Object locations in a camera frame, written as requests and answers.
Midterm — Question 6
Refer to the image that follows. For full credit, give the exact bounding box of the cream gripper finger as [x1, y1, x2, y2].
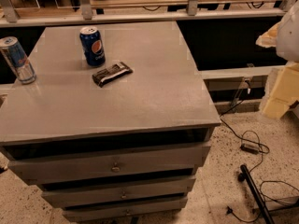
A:
[261, 63, 299, 119]
[256, 22, 280, 48]

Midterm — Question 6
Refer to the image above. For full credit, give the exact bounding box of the blue Pepsi can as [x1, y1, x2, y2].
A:
[79, 26, 106, 67]

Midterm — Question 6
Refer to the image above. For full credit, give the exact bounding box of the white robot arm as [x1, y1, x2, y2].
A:
[256, 1, 299, 119]

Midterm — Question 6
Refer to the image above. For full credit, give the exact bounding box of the Red Bull can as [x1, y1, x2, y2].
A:
[0, 36, 36, 84]

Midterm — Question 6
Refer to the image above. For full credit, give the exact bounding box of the black power adapter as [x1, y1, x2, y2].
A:
[240, 143, 260, 154]

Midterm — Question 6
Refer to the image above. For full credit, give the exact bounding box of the black pole on floor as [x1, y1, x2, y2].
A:
[240, 164, 275, 224]

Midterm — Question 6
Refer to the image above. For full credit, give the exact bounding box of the top grey drawer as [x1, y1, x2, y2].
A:
[8, 142, 210, 185]

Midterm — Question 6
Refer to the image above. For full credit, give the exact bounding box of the grey drawer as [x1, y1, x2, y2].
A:
[63, 196, 188, 222]
[42, 175, 195, 207]
[8, 142, 210, 185]

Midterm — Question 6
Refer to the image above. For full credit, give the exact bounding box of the middle grey drawer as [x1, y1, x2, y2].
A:
[42, 175, 195, 207]

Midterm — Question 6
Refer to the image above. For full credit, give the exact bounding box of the black snack bar wrapper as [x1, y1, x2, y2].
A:
[93, 62, 133, 88]

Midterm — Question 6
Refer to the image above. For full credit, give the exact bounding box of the grey drawer cabinet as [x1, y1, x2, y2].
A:
[0, 22, 220, 211]

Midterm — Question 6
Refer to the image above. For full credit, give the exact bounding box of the bottom grey drawer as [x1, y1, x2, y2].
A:
[63, 196, 188, 222]

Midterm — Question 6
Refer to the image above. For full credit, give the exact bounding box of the metal railing frame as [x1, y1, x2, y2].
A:
[0, 0, 295, 27]

